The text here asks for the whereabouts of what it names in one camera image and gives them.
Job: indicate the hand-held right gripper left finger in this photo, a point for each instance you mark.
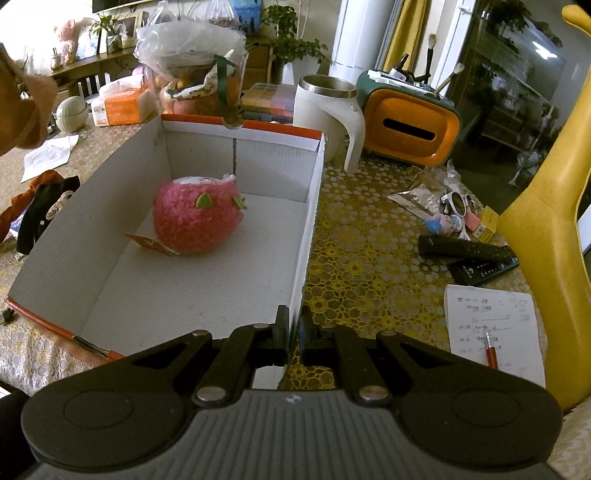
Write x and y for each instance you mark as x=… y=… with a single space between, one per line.
x=281 y=325

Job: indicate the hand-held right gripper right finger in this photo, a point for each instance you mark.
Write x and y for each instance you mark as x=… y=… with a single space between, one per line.
x=305 y=325

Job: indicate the orange cardboard box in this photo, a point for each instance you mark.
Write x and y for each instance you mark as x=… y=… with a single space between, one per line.
x=184 y=290

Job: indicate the orange and black plush doll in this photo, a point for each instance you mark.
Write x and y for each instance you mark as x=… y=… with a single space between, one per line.
x=39 y=207

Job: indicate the pink strawberry plush toy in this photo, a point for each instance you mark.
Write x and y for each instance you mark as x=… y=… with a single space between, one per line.
x=194 y=221

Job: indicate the blue and pink toy figure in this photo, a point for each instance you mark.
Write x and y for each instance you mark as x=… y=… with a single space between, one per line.
x=441 y=226

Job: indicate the black remote control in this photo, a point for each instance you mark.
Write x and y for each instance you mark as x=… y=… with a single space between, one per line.
x=485 y=272
x=461 y=247

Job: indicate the red pen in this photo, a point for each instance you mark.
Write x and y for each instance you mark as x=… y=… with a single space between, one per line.
x=491 y=353

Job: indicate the white sunglasses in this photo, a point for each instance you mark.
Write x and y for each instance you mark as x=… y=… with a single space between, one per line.
x=457 y=203

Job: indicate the small yellow box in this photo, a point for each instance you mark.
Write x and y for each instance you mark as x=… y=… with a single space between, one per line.
x=485 y=224

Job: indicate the white note paper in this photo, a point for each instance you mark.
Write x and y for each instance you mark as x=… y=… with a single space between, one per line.
x=512 y=309

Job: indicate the white mug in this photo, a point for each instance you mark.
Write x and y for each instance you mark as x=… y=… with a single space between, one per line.
x=323 y=115

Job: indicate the stack of books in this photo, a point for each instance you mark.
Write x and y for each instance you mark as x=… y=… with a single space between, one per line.
x=270 y=101

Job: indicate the orange tissue pack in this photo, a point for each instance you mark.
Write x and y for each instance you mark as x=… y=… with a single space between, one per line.
x=122 y=106

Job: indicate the large potted plant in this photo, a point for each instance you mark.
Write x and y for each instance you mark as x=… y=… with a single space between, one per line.
x=291 y=46

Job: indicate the white tissue paper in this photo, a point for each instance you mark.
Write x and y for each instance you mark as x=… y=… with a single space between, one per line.
x=48 y=157

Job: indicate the white standing air conditioner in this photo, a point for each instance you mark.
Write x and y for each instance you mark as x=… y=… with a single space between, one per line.
x=360 y=37

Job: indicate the makeup brush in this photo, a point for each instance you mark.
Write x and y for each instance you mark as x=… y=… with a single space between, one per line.
x=432 y=44
x=455 y=71

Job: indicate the clear plastic bag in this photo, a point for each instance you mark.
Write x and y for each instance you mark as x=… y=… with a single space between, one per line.
x=184 y=44

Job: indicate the grey round container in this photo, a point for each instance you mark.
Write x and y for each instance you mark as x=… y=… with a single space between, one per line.
x=72 y=113

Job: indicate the blue bag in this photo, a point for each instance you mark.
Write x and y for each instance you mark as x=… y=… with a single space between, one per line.
x=247 y=14

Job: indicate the wooden cabinet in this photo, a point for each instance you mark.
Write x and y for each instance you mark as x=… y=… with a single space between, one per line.
x=92 y=74

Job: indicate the yellow curtain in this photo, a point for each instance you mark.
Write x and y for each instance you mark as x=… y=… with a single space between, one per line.
x=411 y=27

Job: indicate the small potted plant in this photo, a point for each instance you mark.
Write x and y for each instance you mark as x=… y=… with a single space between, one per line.
x=111 y=32

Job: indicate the pink plush figure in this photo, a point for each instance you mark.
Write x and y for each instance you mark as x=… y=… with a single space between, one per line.
x=67 y=37

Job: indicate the photo frame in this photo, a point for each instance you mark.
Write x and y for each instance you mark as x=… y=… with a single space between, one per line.
x=134 y=27

